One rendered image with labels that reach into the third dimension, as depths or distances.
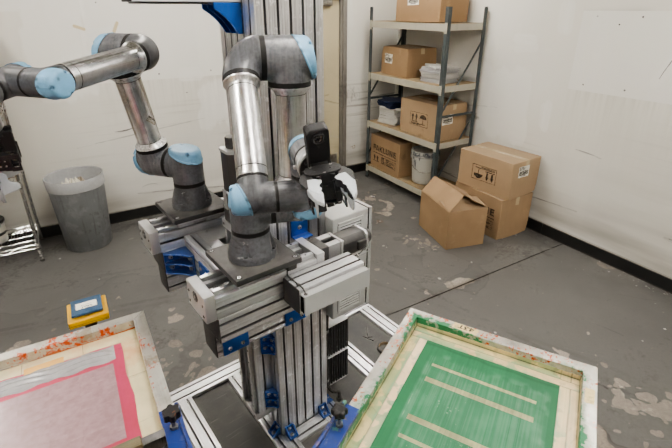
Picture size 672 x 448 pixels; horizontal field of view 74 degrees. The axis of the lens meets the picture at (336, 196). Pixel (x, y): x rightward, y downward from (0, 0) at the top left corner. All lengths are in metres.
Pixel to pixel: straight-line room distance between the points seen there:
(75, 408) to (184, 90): 3.58
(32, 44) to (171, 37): 1.09
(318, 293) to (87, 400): 0.71
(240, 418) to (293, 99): 1.59
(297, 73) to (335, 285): 0.66
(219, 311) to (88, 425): 0.43
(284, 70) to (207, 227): 0.84
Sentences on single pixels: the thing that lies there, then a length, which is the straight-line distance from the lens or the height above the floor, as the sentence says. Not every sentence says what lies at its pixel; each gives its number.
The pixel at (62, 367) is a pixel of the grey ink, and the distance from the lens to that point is 1.67.
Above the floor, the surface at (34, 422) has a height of 0.96.
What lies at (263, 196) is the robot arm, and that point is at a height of 1.57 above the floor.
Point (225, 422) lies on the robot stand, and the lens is 2.35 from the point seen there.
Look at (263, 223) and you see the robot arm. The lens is 1.33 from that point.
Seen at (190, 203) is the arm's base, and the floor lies 1.29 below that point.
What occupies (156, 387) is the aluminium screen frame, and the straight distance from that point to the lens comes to 1.44.
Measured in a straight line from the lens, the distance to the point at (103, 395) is 1.53.
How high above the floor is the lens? 1.97
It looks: 23 degrees down
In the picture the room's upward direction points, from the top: straight up
